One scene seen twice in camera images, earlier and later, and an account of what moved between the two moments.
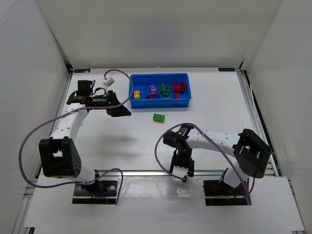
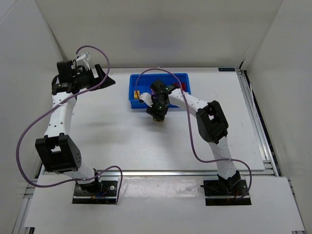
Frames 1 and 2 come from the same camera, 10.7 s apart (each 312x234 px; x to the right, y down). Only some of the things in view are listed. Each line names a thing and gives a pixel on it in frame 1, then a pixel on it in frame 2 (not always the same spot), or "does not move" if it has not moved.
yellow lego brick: [137, 94] does not move
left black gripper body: [112, 103] → [95, 78]
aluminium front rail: [163, 172] does not move
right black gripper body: [182, 163] → [157, 114]
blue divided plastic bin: [161, 90] does not move
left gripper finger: [112, 101] → [108, 81]
